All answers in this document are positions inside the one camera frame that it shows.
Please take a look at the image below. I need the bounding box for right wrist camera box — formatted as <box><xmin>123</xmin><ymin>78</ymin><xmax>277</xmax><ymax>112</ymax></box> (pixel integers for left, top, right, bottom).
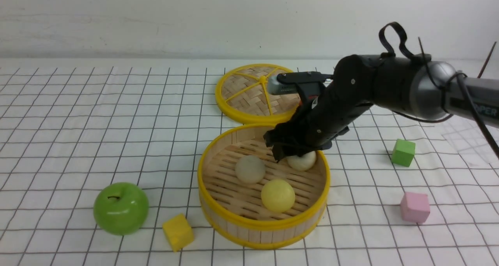
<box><xmin>266</xmin><ymin>71</ymin><xmax>332</xmax><ymax>102</ymax></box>

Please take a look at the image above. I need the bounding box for cream round bun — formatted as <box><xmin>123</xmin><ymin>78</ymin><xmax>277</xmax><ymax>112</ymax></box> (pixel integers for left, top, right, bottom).
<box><xmin>286</xmin><ymin>151</ymin><xmax>317</xmax><ymax>171</ymax></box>

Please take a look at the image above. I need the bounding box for white grid tablecloth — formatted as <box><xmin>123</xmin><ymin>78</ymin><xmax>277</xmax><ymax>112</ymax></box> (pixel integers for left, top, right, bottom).
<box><xmin>0</xmin><ymin>60</ymin><xmax>498</xmax><ymax>266</ymax></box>

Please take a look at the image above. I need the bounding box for yellow round bun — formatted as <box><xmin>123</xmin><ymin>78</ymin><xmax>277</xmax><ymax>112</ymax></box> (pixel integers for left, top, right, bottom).
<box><xmin>261</xmin><ymin>179</ymin><xmax>296</xmax><ymax>213</ymax></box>

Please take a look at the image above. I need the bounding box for green apple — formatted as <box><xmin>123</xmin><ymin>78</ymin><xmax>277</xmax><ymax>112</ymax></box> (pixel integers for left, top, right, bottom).
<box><xmin>93</xmin><ymin>182</ymin><xmax>149</xmax><ymax>236</ymax></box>

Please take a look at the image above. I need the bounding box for green cube block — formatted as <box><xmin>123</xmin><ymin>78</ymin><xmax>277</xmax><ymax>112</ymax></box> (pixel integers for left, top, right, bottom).
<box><xmin>391</xmin><ymin>139</ymin><xmax>416</xmax><ymax>167</ymax></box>

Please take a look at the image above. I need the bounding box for yellow cube block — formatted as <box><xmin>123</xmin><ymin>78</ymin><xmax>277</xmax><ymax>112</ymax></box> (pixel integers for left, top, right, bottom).
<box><xmin>162</xmin><ymin>213</ymin><xmax>195</xmax><ymax>252</ymax></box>

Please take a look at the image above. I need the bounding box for white ribbed bun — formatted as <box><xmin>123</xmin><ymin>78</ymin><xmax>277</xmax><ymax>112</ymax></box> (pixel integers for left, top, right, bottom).
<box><xmin>235</xmin><ymin>155</ymin><xmax>266</xmax><ymax>184</ymax></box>

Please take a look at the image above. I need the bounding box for yellow bamboo steamer tray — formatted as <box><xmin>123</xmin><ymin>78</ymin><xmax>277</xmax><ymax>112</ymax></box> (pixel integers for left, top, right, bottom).
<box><xmin>197</xmin><ymin>124</ymin><xmax>331</xmax><ymax>250</ymax></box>

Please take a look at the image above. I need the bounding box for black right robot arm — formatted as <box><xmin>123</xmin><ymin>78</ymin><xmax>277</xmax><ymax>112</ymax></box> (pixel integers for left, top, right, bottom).
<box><xmin>264</xmin><ymin>55</ymin><xmax>498</xmax><ymax>161</ymax></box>

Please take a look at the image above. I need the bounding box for yellow bamboo steamer lid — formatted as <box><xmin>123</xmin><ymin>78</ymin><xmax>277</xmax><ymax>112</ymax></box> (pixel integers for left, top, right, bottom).
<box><xmin>214</xmin><ymin>63</ymin><xmax>301</xmax><ymax>124</ymax></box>

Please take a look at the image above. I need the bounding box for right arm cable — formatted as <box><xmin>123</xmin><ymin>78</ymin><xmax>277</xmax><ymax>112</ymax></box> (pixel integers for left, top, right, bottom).
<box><xmin>379</xmin><ymin>22</ymin><xmax>499</xmax><ymax>159</ymax></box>

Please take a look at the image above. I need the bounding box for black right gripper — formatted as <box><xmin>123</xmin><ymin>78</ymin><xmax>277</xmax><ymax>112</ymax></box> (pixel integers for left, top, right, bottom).
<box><xmin>263</xmin><ymin>92</ymin><xmax>373</xmax><ymax>161</ymax></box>

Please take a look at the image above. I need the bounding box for pink cube block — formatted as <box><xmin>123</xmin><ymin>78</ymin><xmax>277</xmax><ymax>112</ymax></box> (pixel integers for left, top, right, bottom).
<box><xmin>400</xmin><ymin>192</ymin><xmax>431</xmax><ymax>224</ymax></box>

